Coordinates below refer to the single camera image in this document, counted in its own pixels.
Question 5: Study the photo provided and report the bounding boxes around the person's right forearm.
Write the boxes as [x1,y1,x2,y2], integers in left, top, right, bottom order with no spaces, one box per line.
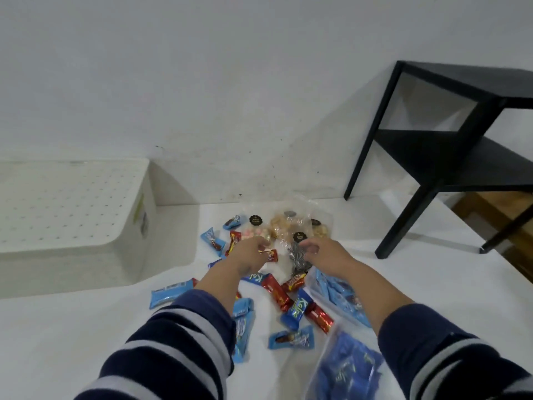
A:
[333,260,533,400]

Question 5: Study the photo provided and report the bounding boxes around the person's left hand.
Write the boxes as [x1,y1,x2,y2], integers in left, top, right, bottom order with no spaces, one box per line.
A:
[227,236,271,277]

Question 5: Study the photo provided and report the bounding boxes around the person's left forearm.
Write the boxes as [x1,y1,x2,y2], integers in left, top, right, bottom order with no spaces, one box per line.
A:
[75,262,250,400]

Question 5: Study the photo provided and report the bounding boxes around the clear bag of pink marshmallows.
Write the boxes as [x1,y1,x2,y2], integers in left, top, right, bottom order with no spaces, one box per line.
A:
[241,204,275,243]

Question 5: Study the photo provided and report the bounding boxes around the black side table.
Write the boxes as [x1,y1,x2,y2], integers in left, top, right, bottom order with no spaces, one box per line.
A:
[343,60,533,259]

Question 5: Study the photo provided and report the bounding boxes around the clear bag of beige snacks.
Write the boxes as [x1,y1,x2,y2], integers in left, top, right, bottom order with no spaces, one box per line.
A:
[308,210,334,240]

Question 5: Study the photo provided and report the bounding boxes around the clear bag of blue packets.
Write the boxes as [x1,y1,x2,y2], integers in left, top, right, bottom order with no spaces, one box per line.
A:
[306,266,372,329]
[304,322,389,400]

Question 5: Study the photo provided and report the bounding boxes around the person's right hand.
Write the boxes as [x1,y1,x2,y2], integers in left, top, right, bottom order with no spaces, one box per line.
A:
[299,238,355,279]

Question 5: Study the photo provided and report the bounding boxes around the scattered light blue snack packets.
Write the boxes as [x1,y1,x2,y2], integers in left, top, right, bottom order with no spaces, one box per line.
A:
[149,215,316,364]

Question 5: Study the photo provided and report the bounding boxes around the white perforated storage box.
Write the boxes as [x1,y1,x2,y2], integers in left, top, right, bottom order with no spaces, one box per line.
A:
[0,158,157,299]

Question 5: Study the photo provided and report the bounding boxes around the clear bag of striped candy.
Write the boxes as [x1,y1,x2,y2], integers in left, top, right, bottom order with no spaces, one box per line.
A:
[287,231,314,276]

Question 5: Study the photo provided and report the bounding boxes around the clear bag of cookies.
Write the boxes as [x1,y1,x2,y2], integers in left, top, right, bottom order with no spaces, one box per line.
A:
[268,200,312,243]

